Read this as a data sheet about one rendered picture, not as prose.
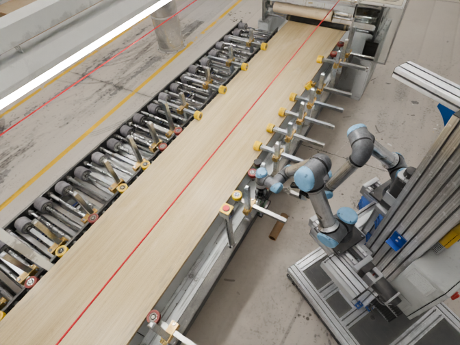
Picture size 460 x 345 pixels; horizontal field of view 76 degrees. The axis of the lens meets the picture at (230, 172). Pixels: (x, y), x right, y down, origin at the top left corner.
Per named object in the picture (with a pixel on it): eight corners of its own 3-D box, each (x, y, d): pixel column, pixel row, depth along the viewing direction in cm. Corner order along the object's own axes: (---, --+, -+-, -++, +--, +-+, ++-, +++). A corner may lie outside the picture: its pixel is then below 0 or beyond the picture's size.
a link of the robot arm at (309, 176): (351, 236, 168) (324, 157, 145) (336, 254, 162) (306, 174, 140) (333, 230, 178) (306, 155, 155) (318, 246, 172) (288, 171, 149)
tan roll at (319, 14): (375, 27, 354) (378, 16, 345) (372, 31, 348) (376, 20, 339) (269, 8, 407) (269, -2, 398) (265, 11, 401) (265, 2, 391)
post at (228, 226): (235, 243, 222) (231, 213, 187) (232, 248, 219) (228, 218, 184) (231, 240, 224) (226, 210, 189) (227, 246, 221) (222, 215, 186)
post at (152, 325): (176, 339, 185) (155, 322, 148) (172, 345, 183) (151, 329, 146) (172, 336, 186) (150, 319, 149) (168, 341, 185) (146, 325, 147)
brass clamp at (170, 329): (181, 326, 180) (179, 324, 176) (168, 348, 173) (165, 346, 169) (173, 320, 182) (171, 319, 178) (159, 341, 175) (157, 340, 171)
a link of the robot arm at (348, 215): (357, 224, 177) (363, 213, 167) (344, 239, 172) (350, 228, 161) (340, 212, 183) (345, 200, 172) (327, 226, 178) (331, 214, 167)
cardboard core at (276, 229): (288, 214, 304) (276, 237, 289) (287, 218, 311) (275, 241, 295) (281, 211, 307) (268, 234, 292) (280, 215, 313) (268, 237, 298)
